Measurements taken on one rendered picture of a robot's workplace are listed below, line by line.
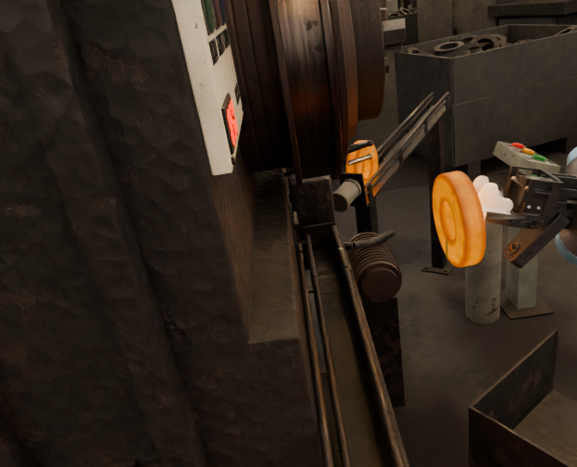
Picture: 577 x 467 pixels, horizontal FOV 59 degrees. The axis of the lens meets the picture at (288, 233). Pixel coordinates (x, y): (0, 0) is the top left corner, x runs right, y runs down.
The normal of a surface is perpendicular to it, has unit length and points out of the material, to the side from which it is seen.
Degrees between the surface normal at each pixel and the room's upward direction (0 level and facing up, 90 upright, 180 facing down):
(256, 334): 0
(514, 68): 90
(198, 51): 90
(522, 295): 90
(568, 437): 5
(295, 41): 82
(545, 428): 5
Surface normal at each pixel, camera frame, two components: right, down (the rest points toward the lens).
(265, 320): -0.15, -0.89
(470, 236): 0.05, 0.34
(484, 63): 0.29, 0.37
